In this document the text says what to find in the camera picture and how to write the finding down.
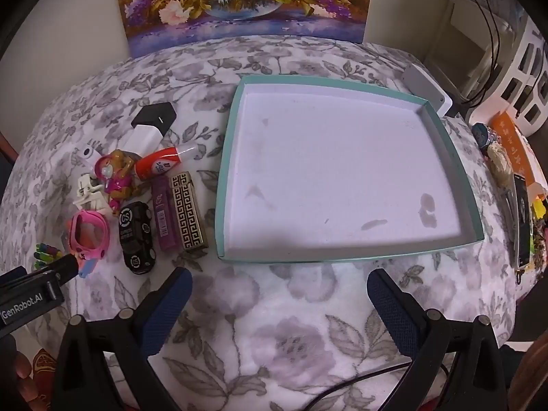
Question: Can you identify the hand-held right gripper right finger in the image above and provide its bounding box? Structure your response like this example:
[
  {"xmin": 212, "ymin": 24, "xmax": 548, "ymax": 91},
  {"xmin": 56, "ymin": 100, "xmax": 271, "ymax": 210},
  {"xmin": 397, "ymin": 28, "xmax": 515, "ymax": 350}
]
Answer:
[{"xmin": 367, "ymin": 268, "xmax": 508, "ymax": 411}]

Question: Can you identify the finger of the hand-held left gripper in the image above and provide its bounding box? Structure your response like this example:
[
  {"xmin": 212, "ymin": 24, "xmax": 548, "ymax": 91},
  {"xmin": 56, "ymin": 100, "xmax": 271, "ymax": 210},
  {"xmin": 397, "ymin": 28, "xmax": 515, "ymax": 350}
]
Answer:
[{"xmin": 26, "ymin": 254, "xmax": 80, "ymax": 286}]

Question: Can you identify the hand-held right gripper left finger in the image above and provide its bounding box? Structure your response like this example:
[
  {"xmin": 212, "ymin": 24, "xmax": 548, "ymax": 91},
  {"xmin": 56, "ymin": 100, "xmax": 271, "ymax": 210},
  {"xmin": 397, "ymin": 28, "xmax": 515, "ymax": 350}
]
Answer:
[{"xmin": 51, "ymin": 266, "xmax": 193, "ymax": 411}]

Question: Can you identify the colourful building blocks toy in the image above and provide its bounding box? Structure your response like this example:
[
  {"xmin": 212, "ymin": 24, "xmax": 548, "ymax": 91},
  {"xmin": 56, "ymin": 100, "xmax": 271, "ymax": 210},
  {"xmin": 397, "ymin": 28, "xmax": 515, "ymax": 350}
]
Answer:
[{"xmin": 33, "ymin": 242, "xmax": 61, "ymax": 267}]

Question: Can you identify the pink wrist watch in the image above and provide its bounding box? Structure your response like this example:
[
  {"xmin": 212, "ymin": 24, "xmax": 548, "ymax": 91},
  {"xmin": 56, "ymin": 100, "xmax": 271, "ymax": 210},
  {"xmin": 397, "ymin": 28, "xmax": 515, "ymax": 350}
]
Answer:
[{"xmin": 64, "ymin": 208, "xmax": 111, "ymax": 267}]

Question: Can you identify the black toy car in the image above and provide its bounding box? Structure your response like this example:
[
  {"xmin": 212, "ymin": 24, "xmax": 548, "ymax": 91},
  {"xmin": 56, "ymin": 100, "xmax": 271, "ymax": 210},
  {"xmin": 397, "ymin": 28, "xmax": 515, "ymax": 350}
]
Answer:
[{"xmin": 117, "ymin": 201, "xmax": 156, "ymax": 275}]

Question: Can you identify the purple lighter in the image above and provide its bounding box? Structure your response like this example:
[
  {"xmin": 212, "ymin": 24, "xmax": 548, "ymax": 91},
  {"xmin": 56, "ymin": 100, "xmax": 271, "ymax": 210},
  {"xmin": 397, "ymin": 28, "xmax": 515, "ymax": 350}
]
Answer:
[{"xmin": 151, "ymin": 177, "xmax": 182, "ymax": 253}]

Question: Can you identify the gold patterned lighter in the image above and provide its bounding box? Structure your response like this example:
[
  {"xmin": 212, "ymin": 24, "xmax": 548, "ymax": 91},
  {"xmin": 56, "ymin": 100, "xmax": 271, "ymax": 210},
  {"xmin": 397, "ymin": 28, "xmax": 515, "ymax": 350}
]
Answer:
[{"xmin": 170, "ymin": 171, "xmax": 210, "ymax": 251}]

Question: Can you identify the teal cardboard tray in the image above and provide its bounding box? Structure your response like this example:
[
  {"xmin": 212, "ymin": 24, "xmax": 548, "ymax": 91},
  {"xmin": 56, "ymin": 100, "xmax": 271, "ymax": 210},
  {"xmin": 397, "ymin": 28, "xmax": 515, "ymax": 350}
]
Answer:
[{"xmin": 215, "ymin": 74, "xmax": 485, "ymax": 264}]

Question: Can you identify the person's left hand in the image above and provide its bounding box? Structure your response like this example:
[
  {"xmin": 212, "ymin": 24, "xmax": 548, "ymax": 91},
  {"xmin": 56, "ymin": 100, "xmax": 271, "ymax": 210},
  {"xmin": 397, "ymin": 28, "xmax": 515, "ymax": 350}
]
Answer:
[{"xmin": 13, "ymin": 348, "xmax": 41, "ymax": 395}]

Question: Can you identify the red patterned cloth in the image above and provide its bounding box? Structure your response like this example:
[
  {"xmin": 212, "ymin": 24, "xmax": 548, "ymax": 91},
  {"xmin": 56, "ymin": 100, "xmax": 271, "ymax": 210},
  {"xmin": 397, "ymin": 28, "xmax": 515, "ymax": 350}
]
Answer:
[{"xmin": 33, "ymin": 348, "xmax": 61, "ymax": 375}]

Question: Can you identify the grey floral blanket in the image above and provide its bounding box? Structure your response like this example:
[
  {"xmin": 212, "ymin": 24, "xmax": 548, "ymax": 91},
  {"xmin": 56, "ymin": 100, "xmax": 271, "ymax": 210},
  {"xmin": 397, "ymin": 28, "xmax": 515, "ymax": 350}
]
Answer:
[{"xmin": 0, "ymin": 35, "xmax": 537, "ymax": 411}]

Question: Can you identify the pink dog toy figure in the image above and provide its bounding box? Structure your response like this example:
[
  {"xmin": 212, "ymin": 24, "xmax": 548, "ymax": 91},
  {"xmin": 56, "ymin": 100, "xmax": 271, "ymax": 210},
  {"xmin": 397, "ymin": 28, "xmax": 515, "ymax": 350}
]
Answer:
[{"xmin": 94, "ymin": 148, "xmax": 145, "ymax": 215}]

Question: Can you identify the orange glue tube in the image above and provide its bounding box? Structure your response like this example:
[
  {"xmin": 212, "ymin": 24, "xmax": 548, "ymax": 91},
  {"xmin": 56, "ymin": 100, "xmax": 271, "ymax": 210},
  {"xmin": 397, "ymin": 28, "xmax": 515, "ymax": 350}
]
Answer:
[{"xmin": 134, "ymin": 144, "xmax": 198, "ymax": 181}]

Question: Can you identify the black phone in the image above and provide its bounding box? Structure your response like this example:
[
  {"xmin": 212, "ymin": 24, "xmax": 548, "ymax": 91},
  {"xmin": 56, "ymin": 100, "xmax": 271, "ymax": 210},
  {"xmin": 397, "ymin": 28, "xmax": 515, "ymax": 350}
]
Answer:
[{"xmin": 511, "ymin": 173, "xmax": 534, "ymax": 270}]

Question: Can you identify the black and white charger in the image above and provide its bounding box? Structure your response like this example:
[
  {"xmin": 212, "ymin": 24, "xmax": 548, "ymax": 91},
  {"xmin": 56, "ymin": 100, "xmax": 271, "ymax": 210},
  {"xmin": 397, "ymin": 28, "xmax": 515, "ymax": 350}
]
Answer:
[{"xmin": 122, "ymin": 101, "xmax": 177, "ymax": 155}]

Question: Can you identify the beige crumpled item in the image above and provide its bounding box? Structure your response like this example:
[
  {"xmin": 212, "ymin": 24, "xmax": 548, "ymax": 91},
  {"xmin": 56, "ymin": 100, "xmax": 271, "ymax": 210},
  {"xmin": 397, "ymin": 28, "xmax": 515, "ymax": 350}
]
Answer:
[{"xmin": 488, "ymin": 146, "xmax": 511, "ymax": 177}]

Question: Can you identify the blue wristwatch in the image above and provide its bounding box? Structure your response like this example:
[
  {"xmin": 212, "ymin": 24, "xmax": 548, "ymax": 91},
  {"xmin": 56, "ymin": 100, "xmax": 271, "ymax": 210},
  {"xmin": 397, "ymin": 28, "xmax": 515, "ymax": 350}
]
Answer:
[{"xmin": 473, "ymin": 122, "xmax": 502, "ymax": 149}]

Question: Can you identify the orange book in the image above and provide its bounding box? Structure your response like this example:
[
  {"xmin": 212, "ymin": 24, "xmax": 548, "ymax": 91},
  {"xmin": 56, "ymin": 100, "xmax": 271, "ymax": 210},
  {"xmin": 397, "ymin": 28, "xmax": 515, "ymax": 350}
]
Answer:
[{"xmin": 488, "ymin": 111, "xmax": 548, "ymax": 198}]

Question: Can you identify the white plastic rack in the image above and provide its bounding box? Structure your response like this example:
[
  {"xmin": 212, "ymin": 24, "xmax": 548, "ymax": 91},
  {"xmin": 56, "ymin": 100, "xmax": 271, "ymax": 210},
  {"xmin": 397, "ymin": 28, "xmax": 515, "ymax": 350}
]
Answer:
[{"xmin": 466, "ymin": 9, "xmax": 548, "ymax": 138}]

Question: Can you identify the flower painting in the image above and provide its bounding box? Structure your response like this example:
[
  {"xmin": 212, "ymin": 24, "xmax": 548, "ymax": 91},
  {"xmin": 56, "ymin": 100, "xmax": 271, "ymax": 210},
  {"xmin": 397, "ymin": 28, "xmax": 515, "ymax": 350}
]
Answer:
[{"xmin": 113, "ymin": 0, "xmax": 376, "ymax": 59}]

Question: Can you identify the small white toy camera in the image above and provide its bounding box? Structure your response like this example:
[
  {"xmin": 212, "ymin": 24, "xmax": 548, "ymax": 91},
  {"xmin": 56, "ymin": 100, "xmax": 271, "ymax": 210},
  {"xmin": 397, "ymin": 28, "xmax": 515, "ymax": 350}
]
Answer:
[{"xmin": 76, "ymin": 146, "xmax": 102, "ymax": 169}]

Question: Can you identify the thin black hanging cable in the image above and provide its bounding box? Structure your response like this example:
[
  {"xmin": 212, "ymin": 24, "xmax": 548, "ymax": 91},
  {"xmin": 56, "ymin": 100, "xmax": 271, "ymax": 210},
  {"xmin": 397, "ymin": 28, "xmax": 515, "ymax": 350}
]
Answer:
[{"xmin": 466, "ymin": 0, "xmax": 503, "ymax": 109}]

